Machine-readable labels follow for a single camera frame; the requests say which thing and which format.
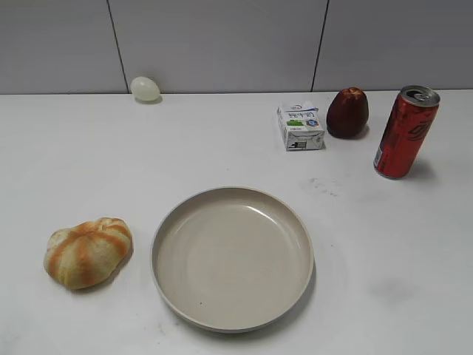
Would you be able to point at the pale white egg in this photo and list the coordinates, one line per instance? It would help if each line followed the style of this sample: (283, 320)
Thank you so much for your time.
(144, 89)

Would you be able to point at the dark red wax apple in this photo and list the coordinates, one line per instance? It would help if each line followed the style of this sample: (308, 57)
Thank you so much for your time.
(348, 113)

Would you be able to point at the orange striped bread roll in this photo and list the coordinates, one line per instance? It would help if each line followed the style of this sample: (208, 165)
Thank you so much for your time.
(87, 254)

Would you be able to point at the red cola can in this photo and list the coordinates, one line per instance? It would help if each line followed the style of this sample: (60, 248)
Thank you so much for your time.
(411, 117)

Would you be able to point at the small white milk carton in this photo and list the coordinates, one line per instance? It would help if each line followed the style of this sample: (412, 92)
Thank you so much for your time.
(300, 127)

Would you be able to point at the beige round plate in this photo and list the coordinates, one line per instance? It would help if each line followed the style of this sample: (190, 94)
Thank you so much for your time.
(232, 259)

